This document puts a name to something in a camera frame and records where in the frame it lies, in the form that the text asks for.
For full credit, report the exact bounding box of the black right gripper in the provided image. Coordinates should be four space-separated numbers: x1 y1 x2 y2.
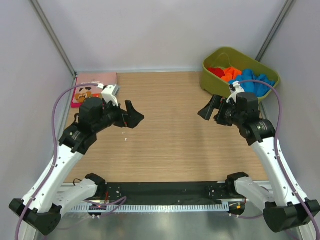
198 94 244 127

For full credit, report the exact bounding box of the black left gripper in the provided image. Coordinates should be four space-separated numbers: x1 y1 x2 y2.
92 97 144 133

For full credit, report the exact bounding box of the dusty pink t shirt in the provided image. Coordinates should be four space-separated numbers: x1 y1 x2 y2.
73 72 118 102

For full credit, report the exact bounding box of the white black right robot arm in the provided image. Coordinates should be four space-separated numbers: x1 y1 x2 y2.
198 92 320 233

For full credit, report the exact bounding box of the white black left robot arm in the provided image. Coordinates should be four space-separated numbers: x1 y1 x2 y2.
9 97 145 236

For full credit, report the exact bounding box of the red t shirt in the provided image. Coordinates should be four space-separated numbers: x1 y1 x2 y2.
207 67 225 79

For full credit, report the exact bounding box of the orange t shirt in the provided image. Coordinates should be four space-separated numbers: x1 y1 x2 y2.
221 66 242 82

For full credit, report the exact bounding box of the blue t shirt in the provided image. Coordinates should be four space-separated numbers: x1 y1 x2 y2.
228 69 276 98

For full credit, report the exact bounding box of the olive green plastic bin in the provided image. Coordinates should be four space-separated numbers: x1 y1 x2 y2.
200 47 281 101

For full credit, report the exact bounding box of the folded magenta t shirt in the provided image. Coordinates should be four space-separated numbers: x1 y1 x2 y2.
70 93 84 108

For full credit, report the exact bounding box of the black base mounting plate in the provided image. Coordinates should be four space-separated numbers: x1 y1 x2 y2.
90 181 244 206

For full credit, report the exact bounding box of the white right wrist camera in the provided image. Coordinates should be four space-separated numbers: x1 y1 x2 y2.
226 81 245 104

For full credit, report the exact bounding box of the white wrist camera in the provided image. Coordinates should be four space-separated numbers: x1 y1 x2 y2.
226 81 245 104
97 83 121 107

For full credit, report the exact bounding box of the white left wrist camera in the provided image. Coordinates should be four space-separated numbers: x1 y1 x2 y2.
97 83 121 107

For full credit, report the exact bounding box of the white slotted cable duct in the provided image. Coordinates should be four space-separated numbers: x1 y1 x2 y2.
69 202 229 214

